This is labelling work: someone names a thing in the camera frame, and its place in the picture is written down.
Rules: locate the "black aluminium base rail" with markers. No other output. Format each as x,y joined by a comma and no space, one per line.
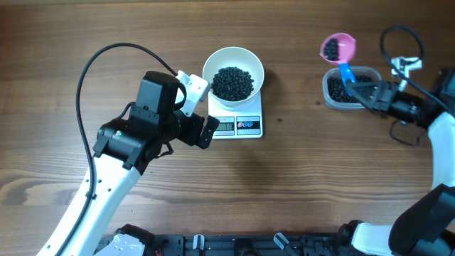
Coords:
303,245

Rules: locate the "white plastic bowl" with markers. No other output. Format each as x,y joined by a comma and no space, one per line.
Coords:
235,57

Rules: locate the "white digital kitchen scale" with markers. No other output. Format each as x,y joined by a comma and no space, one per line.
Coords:
243,121

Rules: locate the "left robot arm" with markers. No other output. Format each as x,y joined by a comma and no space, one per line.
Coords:
119,158

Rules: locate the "pink scoop with blue handle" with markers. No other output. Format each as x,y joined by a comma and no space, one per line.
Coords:
339,49

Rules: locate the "black beans in bowl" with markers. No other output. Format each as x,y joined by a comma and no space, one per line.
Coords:
232,84

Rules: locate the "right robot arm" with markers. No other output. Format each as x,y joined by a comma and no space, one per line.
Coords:
423,228

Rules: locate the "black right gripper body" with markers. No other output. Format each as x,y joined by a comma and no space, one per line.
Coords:
381,98

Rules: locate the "clear container of black beans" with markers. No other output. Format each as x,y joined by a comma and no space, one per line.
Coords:
334,92

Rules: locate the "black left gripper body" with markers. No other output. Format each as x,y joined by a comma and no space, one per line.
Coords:
195,129

